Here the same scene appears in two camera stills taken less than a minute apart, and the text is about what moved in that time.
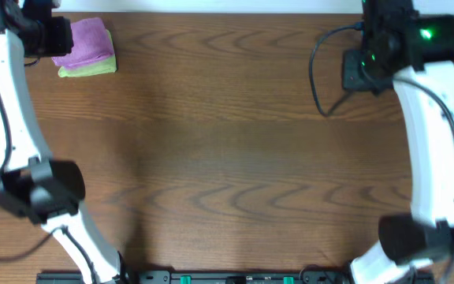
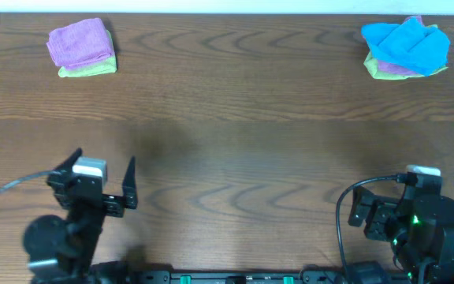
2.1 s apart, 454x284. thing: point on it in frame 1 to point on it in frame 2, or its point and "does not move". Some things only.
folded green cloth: x=103 y=65 does not move
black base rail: x=228 y=277 does not move
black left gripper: x=48 y=35 to x=94 y=196
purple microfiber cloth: x=91 y=42 does not move
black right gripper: x=352 y=80 to x=383 y=209
